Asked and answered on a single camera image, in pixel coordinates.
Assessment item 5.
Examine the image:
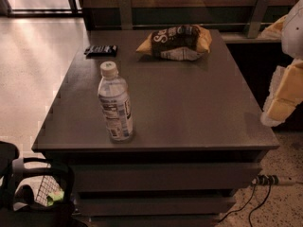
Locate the white yellow robot arm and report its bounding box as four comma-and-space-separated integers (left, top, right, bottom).
260, 0, 303, 127

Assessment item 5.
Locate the clear plastic water bottle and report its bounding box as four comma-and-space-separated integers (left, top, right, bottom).
98, 61, 134, 142

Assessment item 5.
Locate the brown chip bag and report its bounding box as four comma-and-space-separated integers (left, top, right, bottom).
136, 25, 212, 61

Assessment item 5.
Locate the grey drawer cabinet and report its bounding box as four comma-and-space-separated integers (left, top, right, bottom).
33, 30, 278, 227

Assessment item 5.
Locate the dark snack bar packet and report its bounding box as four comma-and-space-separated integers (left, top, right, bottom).
84, 45, 117, 57

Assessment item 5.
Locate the green cloth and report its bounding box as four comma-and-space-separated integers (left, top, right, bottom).
46, 190, 64, 206

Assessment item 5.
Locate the white power strip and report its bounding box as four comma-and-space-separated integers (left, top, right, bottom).
251, 174, 297, 187

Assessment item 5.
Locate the black chair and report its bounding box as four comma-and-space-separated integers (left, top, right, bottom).
0, 141, 88, 227

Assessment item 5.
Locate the left metal bracket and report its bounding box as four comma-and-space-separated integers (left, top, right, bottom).
118, 0, 133, 30

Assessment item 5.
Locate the metal bracket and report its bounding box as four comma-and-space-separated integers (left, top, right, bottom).
118, 0, 133, 30
245, 0, 271, 39

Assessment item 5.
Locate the right metal bracket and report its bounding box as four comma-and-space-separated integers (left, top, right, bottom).
245, 0, 271, 39

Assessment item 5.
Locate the wire mesh basket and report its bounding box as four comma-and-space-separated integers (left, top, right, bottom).
35, 175, 61, 206

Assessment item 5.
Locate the black cable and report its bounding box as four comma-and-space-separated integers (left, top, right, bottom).
217, 183, 273, 227

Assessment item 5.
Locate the dark window frame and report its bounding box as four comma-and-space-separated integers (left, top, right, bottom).
0, 0, 81, 17

